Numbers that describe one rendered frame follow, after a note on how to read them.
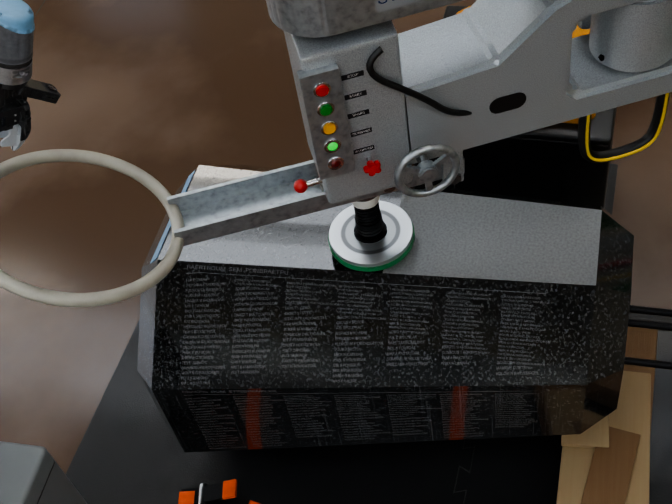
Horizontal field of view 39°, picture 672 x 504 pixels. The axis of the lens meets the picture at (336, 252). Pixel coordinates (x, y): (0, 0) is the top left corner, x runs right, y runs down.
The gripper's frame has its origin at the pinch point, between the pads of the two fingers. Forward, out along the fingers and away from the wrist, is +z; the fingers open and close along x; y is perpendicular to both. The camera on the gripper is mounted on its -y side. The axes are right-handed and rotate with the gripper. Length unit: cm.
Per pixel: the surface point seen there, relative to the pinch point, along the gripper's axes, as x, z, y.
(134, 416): 14, 125, -39
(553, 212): 89, -4, -97
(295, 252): 48, 21, -51
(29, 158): 1.1, 4.6, -2.8
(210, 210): 37.0, 3.9, -27.8
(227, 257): 36, 28, -40
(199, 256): 30, 31, -36
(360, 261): 66, 10, -53
